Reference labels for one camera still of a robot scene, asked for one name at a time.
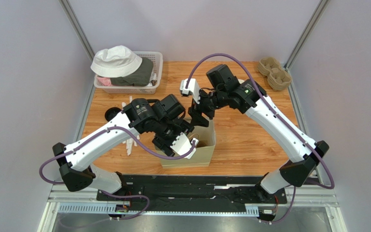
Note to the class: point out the stack of pulp carriers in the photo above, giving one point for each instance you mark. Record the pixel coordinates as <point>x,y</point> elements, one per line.
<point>277,77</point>

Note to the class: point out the pink cloth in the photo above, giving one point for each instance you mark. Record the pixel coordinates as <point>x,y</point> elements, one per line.
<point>105,81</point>

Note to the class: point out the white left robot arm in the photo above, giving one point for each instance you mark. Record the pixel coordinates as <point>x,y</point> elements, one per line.
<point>164,118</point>

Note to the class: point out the kraft paper bag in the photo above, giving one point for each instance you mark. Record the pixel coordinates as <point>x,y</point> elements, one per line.
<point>204,150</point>

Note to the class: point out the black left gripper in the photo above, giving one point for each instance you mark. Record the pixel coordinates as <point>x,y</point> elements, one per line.
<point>182,126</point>

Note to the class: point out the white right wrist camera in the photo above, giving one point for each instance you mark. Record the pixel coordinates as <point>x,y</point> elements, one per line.
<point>190,87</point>

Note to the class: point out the wrapped white straws bundle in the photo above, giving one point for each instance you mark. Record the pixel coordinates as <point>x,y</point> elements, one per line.
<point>130,143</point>

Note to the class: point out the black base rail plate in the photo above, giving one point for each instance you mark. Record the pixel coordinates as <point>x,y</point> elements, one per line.
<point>184,193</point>

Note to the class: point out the olive green cloth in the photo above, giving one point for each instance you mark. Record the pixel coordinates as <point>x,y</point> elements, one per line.
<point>140,78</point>

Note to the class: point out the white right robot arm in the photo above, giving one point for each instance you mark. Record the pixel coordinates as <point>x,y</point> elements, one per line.
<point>304,153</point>

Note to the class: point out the white bucket hat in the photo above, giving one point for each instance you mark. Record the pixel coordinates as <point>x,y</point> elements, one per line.
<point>118,61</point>

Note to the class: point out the aluminium frame rail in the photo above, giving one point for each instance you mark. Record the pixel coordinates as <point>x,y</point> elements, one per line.
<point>85,202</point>

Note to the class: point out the white plastic basket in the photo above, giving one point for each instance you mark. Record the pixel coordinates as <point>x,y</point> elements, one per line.
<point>157,59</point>

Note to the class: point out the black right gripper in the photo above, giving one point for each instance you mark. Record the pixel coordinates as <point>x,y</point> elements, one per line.
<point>198,113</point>

